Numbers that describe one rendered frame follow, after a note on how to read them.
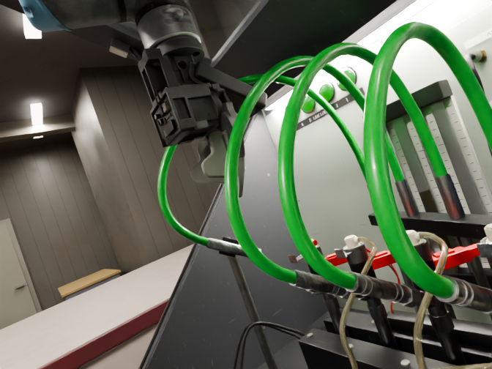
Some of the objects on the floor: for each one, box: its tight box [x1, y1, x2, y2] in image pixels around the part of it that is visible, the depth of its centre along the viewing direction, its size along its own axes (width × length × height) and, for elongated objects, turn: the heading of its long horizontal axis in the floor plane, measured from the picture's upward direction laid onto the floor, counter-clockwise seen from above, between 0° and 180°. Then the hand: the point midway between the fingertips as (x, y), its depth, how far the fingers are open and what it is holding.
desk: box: [58, 269, 121, 301], centre depth 469 cm, size 75×146×78 cm, turn 128°
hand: (239, 187), depth 42 cm, fingers closed
